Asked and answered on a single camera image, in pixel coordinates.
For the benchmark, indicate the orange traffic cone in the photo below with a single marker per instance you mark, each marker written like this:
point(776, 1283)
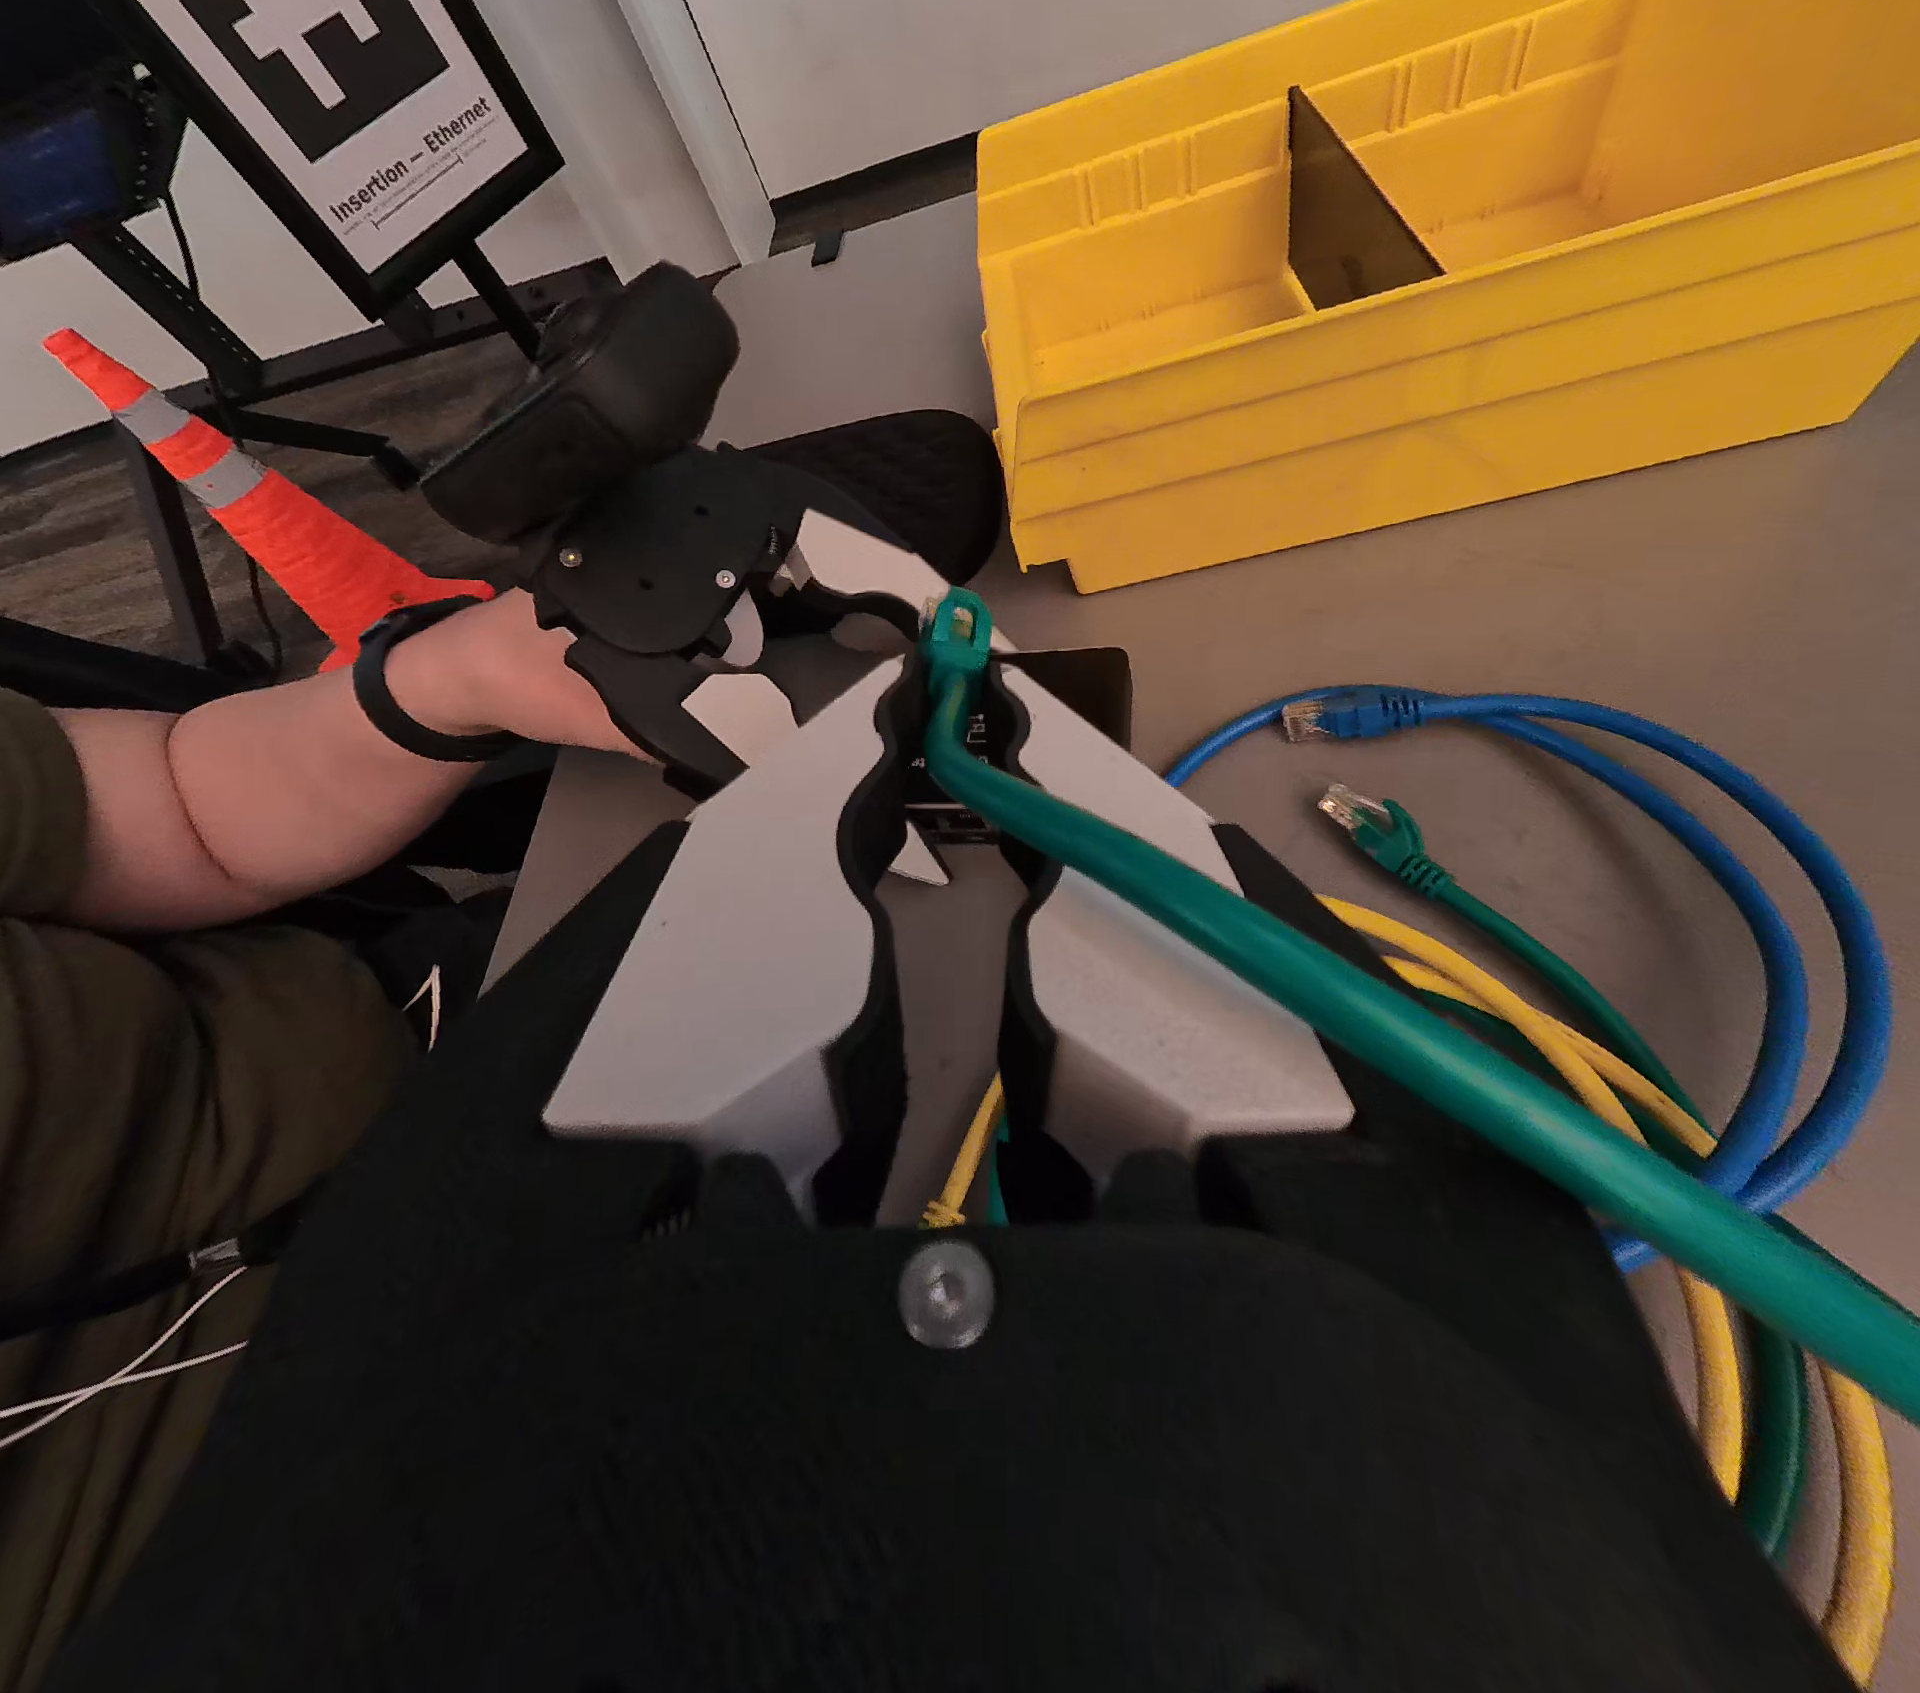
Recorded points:
point(284, 522)

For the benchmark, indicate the black table clip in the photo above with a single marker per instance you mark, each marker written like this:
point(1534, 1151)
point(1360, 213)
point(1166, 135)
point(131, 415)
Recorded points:
point(824, 247)

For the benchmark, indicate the black wristband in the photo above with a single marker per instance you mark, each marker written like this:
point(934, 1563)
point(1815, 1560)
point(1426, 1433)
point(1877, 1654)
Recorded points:
point(374, 710)

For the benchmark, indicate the yellow plastic bin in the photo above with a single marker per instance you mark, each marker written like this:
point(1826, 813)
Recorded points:
point(1425, 432)

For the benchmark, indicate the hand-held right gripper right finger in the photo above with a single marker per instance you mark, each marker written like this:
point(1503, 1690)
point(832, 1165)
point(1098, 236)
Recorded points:
point(1170, 1049)

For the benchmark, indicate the person's left forearm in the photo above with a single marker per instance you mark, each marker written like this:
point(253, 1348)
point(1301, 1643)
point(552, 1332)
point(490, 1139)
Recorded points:
point(254, 794)

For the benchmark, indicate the person's left hand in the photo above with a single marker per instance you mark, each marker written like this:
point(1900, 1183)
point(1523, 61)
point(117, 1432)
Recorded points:
point(502, 688)

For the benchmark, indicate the black network splitter box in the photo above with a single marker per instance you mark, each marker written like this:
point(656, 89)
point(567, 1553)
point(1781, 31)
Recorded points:
point(1073, 695)

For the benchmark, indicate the black mesh pad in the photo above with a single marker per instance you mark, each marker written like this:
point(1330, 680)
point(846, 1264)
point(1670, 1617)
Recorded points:
point(914, 478)

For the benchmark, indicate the black bin divider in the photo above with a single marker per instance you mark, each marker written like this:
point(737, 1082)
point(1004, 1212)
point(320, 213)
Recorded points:
point(1350, 223)

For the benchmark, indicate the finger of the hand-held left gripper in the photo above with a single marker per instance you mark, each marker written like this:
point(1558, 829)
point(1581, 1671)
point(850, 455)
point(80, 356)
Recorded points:
point(863, 561)
point(738, 720)

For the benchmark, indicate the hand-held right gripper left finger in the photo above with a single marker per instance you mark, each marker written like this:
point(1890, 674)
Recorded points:
point(704, 973)

